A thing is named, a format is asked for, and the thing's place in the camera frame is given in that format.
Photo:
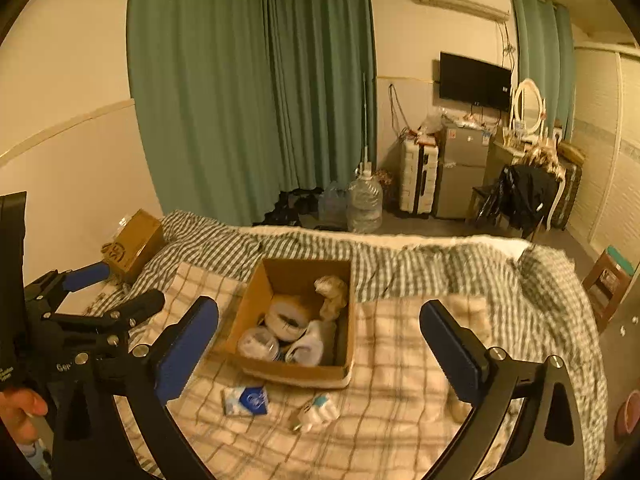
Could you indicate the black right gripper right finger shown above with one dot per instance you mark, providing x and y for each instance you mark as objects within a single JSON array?
[{"x": 546, "y": 441}]

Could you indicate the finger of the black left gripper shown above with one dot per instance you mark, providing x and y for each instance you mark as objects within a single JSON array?
[
  {"x": 51, "y": 289},
  {"x": 127, "y": 315}
]

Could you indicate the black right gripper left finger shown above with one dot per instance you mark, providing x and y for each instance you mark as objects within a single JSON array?
[{"x": 90, "y": 441}]

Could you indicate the cream lace cloth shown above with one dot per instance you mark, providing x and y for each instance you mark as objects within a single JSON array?
[{"x": 335, "y": 296}]

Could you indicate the person left hand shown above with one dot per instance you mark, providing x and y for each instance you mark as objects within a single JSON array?
[{"x": 17, "y": 407}]

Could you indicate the beige plaid blanket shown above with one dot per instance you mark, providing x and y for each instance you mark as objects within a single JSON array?
[{"x": 390, "y": 418}]

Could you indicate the blue white tissue pack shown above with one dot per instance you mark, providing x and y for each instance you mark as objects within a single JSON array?
[{"x": 245, "y": 401}]

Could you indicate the small wooden stool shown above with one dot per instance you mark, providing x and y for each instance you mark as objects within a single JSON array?
[{"x": 607, "y": 283}]

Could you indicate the open cardboard box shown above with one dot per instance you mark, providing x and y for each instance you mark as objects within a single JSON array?
[{"x": 281, "y": 296}]

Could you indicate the black bag on floor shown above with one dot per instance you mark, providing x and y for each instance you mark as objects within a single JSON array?
[{"x": 295, "y": 208}]

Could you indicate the white bear figurine blue star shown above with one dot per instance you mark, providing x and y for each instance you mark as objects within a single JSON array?
[{"x": 317, "y": 413}]

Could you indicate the black jacket on chair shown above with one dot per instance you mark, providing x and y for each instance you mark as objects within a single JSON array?
[{"x": 525, "y": 195}]

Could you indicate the green curtain left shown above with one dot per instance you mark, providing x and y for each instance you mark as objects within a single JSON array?
[{"x": 238, "y": 101}]

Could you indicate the green curtain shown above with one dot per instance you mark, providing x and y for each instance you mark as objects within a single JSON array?
[
  {"x": 546, "y": 56},
  {"x": 238, "y": 101}
]

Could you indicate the large clear water bottle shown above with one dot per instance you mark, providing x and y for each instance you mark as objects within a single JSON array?
[{"x": 364, "y": 203}]

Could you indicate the grey mini fridge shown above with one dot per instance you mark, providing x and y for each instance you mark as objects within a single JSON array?
[{"x": 462, "y": 155}]

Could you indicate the white suitcase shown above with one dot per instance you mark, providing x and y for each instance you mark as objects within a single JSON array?
[{"x": 418, "y": 173}]

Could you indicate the white wardrobe sliding doors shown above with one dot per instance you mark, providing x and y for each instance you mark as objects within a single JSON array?
[{"x": 606, "y": 129}]

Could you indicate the white oval mirror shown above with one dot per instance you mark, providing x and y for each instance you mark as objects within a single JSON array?
[{"x": 528, "y": 108}]

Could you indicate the green curtain right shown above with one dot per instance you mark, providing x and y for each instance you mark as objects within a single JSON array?
[{"x": 546, "y": 56}]

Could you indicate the black wall television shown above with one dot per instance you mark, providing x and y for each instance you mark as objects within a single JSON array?
[{"x": 475, "y": 82}]

